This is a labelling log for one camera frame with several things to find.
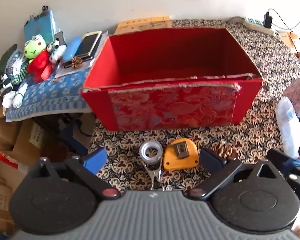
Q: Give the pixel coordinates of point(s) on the brown pine cone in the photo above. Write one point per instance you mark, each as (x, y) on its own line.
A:
(223, 150)
(76, 62)

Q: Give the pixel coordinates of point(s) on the white power strip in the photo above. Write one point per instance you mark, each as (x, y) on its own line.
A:
(252, 22)

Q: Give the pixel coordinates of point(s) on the yellow tape measure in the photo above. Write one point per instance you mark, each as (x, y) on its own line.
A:
(170, 160)

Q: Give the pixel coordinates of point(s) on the blue patterned cloth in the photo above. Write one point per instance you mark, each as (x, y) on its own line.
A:
(47, 95)

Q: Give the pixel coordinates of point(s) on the flat brown cardboard package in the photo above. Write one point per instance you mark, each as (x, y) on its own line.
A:
(145, 24)

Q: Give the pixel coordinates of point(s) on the red brocade cardboard box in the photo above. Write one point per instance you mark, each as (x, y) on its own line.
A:
(172, 110)

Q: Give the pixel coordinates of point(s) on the dark smartphone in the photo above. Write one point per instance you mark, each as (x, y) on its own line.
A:
(60, 38)

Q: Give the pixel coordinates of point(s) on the black charger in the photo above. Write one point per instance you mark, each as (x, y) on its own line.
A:
(267, 20)

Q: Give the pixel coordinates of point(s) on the clear plastic bag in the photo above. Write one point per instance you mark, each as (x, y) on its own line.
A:
(287, 125)

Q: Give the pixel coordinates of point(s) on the labelled brown cardboard box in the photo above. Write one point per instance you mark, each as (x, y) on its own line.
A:
(27, 142)

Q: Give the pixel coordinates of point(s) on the red plastic bag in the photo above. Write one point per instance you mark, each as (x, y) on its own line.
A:
(0, 155)

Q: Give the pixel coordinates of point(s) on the black binder clip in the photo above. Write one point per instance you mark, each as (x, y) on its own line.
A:
(45, 8)

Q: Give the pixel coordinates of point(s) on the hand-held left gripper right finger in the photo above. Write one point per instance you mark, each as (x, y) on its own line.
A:
(211, 161)

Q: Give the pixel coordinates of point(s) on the smartphone with light case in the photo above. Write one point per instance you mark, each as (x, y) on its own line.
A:
(88, 43)

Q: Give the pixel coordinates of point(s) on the clear tape roll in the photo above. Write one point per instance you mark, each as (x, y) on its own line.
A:
(143, 155)

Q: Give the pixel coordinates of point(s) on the pink printed packet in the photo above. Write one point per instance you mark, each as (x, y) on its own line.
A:
(298, 95)

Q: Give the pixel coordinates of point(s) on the blue glasses case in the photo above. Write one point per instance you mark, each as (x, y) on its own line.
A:
(71, 48)

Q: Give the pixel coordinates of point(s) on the black and white plush toy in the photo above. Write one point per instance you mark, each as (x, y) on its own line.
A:
(57, 51)

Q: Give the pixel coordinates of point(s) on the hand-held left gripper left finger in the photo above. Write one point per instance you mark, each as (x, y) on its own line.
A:
(96, 160)

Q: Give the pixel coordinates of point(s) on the blue box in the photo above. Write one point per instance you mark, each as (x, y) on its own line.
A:
(38, 26)

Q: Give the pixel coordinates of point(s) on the brown paper packet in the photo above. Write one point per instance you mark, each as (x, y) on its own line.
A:
(293, 40)

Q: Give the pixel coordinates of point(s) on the metal clip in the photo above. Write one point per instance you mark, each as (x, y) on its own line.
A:
(155, 180)

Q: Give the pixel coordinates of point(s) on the green frog plush toy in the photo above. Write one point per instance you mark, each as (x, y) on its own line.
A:
(35, 48)

